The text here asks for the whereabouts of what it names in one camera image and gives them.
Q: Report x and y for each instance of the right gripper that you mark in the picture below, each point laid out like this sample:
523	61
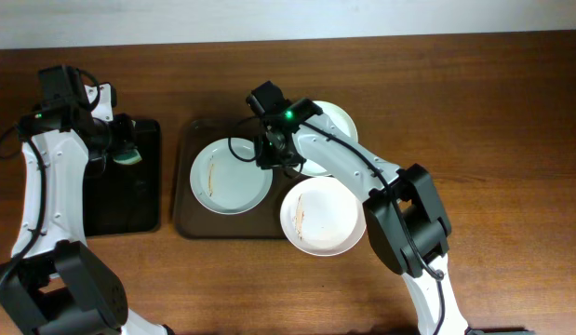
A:
266	161

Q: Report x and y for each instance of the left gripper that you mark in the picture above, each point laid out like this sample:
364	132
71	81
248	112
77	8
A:
127	138

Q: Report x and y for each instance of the green scrubbing sponge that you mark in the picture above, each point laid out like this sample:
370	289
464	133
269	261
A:
127	158

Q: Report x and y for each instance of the pale blue plate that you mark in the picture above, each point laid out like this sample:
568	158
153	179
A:
226	185

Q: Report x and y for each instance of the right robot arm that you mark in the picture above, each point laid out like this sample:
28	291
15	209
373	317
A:
407	224

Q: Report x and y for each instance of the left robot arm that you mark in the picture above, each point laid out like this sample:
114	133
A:
53	283

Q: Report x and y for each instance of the black rectangular tray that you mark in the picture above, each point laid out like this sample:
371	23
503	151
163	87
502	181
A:
125	199

